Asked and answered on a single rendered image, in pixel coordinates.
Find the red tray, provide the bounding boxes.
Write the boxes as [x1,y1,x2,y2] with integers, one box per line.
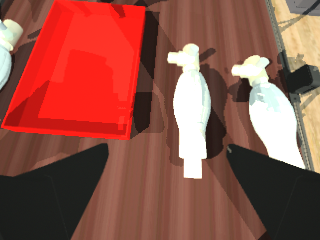
[1,0,146,140]

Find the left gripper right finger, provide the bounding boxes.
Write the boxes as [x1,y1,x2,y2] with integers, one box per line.
[226,144,320,240]

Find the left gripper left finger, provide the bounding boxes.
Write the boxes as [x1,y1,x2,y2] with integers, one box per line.
[0,143,109,240]

